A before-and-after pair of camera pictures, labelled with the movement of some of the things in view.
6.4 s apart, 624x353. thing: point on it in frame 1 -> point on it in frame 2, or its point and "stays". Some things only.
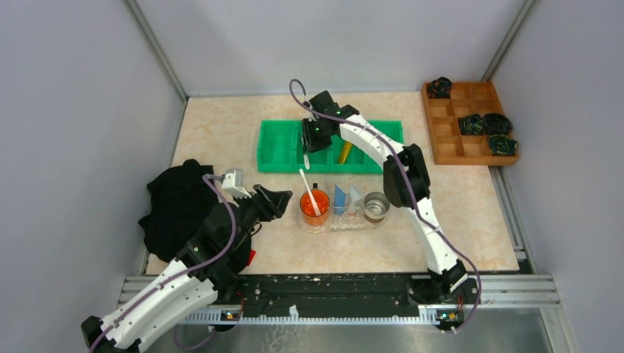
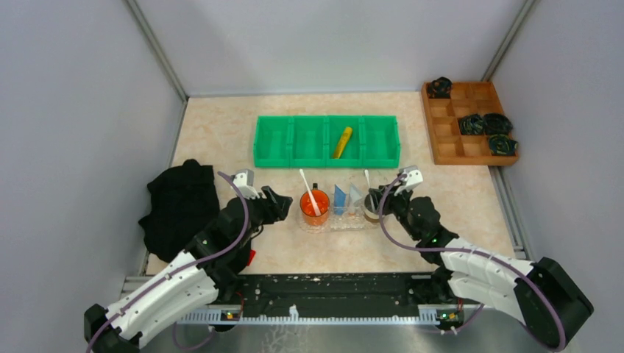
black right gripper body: [316, 144] -> [390, 198]
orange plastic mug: [310, 215] stays
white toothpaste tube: [354, 200] stays
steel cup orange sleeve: [376, 207] stays
